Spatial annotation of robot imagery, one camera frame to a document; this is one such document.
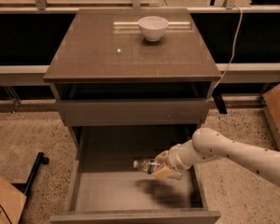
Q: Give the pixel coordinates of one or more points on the black wheeled stand leg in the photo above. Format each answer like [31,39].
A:
[26,187]

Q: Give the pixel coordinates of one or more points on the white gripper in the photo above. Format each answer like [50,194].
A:
[174,162]

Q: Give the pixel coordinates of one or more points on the cardboard box left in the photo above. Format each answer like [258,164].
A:
[12,202]

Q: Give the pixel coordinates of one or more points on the white ceramic bowl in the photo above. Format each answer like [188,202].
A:
[153,27]

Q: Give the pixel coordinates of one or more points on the closed top drawer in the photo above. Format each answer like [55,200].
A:
[132,112]

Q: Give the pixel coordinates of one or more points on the clear plastic water bottle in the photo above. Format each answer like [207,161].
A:
[148,166]

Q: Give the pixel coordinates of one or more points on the black table leg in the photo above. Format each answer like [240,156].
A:
[218,99]

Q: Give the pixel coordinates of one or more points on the cardboard box right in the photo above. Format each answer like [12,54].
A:
[272,112]

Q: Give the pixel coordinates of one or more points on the grey drawer cabinet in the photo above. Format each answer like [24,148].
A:
[103,56]

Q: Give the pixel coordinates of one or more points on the cardboard box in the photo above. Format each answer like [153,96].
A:
[12,202]
[272,112]

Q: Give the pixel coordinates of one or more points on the open middle drawer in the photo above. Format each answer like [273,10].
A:
[106,189]

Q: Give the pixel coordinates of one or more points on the grey metal railing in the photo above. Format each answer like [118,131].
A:
[32,75]

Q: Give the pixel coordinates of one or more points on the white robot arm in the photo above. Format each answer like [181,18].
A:
[207,145]

